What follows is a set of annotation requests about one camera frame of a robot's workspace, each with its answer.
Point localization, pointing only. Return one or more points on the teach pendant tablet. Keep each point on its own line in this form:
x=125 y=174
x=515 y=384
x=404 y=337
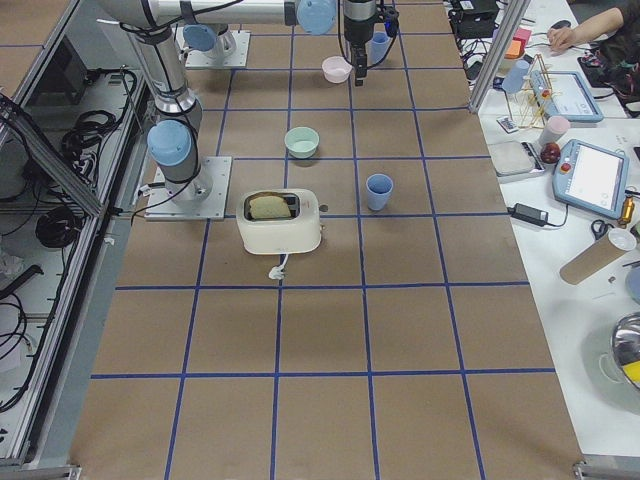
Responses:
x=565 y=93
x=591 y=178

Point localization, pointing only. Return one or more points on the black scissors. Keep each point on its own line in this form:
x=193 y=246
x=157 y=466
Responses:
x=599 y=228

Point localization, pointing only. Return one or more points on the blue cup on rack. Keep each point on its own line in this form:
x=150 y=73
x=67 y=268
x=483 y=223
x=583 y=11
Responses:
x=515 y=77

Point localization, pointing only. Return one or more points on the bread slice in toaster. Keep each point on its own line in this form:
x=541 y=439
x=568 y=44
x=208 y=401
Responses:
x=269 y=207

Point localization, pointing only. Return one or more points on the pink cup on desk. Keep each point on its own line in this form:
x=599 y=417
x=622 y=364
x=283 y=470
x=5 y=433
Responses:
x=555 y=127

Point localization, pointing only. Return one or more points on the green bowl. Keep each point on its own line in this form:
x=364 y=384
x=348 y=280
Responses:
x=301 y=142

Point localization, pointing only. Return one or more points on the steel mixing bowl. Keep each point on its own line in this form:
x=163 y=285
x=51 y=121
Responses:
x=620 y=364

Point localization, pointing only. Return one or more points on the red apple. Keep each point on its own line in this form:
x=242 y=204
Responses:
x=550 y=153

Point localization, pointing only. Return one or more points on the orange sticky note block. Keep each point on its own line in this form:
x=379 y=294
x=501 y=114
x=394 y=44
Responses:
x=514 y=50

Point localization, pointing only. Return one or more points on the aluminium frame post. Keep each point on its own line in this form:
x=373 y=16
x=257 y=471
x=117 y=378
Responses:
x=510 y=22

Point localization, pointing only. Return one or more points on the near teach pendant tablet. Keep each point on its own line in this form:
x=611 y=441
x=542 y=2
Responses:
x=591 y=178

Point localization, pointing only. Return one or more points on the blue cup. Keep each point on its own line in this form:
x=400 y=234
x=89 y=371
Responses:
x=515 y=77
x=378 y=47
x=379 y=188

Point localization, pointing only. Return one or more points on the cream white toaster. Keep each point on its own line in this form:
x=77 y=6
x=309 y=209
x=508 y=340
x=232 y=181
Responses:
x=301 y=233

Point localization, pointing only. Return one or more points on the gold wire rack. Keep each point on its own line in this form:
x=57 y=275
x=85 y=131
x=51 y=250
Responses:
x=528 y=106

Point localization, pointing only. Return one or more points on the grey kitchen scale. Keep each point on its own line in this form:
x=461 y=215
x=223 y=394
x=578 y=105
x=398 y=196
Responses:
x=513 y=161

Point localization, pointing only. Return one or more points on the brass cylinder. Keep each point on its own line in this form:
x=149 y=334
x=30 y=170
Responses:
x=627 y=211

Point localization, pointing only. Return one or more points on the small remote control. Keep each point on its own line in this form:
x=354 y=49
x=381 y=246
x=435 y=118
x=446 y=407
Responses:
x=507 y=124

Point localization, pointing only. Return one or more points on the cardboard tube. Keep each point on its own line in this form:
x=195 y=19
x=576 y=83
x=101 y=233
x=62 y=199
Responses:
x=601 y=253

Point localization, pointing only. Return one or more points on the black electronics box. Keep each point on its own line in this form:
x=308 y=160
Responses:
x=473 y=24

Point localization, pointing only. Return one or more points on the black power adapter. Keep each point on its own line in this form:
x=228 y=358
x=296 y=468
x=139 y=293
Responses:
x=528 y=214

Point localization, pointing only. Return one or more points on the far teach pendant tablet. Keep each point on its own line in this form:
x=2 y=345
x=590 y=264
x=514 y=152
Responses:
x=565 y=93

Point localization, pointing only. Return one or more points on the person's hand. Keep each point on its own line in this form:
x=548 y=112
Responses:
x=562 y=39

